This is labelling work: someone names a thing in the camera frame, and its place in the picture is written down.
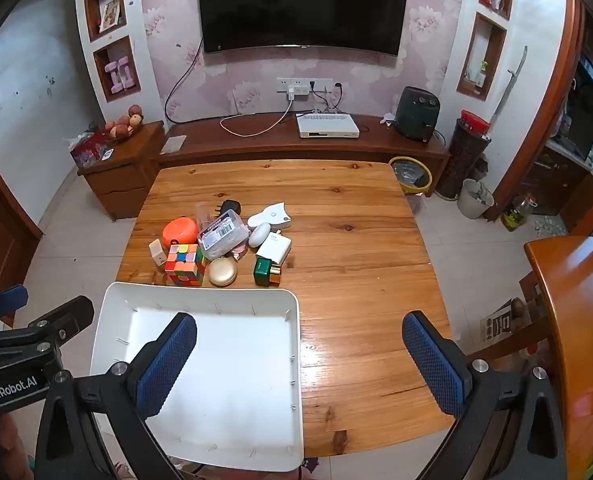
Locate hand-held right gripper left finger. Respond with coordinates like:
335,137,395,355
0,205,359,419
35,312,198,480

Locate red snack packet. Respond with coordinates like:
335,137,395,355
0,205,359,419
69,132,117,168

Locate wooden side cabinet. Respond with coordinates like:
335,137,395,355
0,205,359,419
77,121,167,222

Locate pink fabric pouch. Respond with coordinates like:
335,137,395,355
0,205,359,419
226,225,251,262

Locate clear plastic cup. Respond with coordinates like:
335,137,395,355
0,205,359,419
194,202,216,231

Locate white oval case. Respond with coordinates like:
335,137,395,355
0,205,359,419
248,223,272,248

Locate white wall outlet strip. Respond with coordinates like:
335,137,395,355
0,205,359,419
276,77,334,93

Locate white cable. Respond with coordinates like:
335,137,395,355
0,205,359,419
220,97,294,137

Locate colourful puzzle cube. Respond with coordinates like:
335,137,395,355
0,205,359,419
165,243,208,287

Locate dark green air fryer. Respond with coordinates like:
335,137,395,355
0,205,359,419
393,86,440,143

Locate framed picture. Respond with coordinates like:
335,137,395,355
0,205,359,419
100,0,124,31

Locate yellow oil bottle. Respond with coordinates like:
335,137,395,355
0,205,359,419
501,195,533,232

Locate grey toy sword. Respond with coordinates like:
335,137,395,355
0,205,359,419
491,46,528,123

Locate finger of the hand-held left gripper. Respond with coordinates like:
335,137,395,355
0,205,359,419
0,284,30,322
25,295,95,343

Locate black flat television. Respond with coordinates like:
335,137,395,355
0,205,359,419
197,0,411,56

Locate black television cable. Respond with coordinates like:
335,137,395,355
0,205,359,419
165,37,204,123

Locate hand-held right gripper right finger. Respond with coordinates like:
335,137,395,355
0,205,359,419
402,310,567,480

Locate white power bank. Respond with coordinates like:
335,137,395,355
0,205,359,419
255,231,293,265

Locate white plastic tray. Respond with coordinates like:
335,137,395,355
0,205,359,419
89,281,305,472

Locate black plug cables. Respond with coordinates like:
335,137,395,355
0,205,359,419
309,79,348,112

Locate green box with gold cap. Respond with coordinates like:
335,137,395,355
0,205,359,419
253,256,284,287

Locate white wall niche shelf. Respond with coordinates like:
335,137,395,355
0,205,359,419
449,0,517,103
74,0,152,106

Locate tall dark canister red lid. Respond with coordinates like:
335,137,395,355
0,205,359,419
435,110,492,201

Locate printed cardboard box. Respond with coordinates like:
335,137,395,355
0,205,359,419
480,300,515,342

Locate gold round compact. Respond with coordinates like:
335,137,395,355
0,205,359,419
209,257,238,287

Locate yellow trash bin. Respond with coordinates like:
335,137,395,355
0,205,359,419
389,156,433,197

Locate glossy wooden side table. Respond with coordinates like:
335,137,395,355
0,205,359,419
523,232,593,480

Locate white set-top box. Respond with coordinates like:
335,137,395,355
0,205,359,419
296,112,360,139

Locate clear plastic box with label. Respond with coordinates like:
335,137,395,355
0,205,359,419
197,210,247,261

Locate brown wooden door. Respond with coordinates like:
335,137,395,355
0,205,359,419
0,132,44,297

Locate pink boxes in niche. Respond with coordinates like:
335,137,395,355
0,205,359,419
105,57,136,92

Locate white cat-shaped gadget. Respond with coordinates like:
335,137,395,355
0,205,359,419
247,201,293,229

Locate white bucket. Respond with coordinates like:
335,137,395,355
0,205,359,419
457,178,497,220

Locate orange round case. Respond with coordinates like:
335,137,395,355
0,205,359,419
163,216,200,247

